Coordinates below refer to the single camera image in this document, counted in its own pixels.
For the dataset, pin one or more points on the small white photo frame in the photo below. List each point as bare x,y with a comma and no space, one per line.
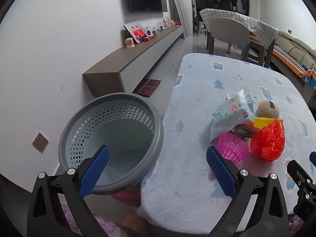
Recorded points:
147,30

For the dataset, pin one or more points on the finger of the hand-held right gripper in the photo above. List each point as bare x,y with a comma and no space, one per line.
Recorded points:
296,171
313,158

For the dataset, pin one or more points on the olive green sofa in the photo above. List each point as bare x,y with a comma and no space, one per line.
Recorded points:
293,47

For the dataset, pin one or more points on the small pink plastic basket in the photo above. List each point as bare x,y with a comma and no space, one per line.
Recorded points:
232,145

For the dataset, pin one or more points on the dark crumpled wrapper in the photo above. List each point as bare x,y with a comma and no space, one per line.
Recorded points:
243,130

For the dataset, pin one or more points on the grey wooden chair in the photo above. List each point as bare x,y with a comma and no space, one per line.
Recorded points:
253,47

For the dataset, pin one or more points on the large photo frame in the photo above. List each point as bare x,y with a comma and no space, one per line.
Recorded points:
137,32

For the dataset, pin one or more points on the purple fluffy cloth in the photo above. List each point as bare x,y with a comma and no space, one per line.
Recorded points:
111,228

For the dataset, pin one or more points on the checked tablecloth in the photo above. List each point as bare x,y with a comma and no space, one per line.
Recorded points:
259,27

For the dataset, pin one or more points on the wall socket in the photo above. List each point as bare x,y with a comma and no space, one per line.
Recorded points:
40,142

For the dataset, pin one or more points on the red plastic bag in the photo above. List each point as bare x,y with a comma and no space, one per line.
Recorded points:
269,140

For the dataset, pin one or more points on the yellow box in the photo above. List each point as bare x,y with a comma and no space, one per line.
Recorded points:
261,122

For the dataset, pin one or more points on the grey dining chair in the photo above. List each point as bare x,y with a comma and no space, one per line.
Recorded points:
227,29

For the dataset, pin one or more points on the small stool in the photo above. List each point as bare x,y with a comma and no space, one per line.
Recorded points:
202,27

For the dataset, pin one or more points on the flat red box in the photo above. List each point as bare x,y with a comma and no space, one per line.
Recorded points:
149,38

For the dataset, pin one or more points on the grey perforated plastic basket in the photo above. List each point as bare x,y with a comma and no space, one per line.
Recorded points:
123,133

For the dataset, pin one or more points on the printed paper cup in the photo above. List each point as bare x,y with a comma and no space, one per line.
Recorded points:
130,43

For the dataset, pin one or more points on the small green bottle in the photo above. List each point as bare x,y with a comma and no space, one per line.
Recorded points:
154,31

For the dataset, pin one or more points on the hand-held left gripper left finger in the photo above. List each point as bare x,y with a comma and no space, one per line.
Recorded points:
95,170

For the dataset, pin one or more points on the light blue printed blanket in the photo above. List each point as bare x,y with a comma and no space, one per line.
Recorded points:
197,98

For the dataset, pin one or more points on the floating wall cabinet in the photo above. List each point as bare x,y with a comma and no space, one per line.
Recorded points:
138,51

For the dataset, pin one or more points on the pink ornament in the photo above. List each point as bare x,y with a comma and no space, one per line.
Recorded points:
177,23

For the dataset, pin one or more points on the light blue snack packet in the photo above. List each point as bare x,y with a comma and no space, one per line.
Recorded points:
229,116

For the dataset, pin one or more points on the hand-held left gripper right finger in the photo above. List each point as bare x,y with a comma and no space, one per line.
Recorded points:
221,172

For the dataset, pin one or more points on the pink photo frame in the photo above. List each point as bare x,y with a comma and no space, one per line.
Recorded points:
167,22

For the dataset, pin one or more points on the beige plush ball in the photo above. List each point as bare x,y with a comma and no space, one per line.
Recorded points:
265,109

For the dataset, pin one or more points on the orange patterned sofa cover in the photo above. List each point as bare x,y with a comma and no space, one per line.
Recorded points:
291,63

